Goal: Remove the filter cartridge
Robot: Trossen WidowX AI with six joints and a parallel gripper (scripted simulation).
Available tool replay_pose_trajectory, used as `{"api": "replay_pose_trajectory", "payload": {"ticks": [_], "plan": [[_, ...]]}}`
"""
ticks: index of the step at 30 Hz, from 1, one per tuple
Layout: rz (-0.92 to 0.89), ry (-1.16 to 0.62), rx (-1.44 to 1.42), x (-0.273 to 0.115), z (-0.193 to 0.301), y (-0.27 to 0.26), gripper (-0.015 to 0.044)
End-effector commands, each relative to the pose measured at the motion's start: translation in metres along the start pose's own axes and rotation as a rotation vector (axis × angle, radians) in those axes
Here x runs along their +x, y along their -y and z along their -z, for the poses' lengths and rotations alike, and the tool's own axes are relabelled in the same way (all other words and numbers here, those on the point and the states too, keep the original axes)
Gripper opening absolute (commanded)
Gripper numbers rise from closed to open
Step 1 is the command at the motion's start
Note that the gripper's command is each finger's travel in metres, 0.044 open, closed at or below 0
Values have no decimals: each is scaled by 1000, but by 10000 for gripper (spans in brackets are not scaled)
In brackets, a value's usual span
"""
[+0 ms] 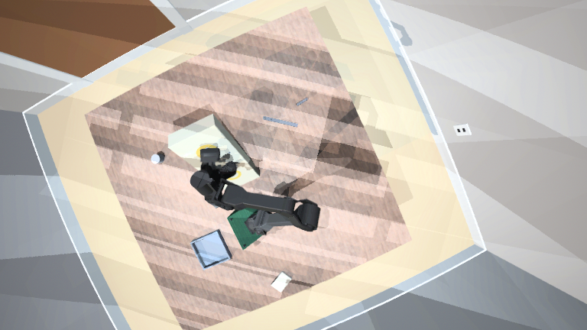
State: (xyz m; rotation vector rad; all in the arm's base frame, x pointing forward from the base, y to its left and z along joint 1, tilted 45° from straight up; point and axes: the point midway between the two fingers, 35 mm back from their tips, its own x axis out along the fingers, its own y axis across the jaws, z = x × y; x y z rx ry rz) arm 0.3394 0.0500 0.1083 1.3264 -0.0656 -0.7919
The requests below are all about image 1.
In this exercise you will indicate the light blue square tray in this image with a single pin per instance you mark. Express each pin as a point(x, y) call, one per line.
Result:
point(211, 249)

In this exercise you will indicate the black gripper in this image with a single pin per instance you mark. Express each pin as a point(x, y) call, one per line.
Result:
point(208, 158)

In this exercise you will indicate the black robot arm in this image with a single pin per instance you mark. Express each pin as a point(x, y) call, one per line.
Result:
point(305, 216)

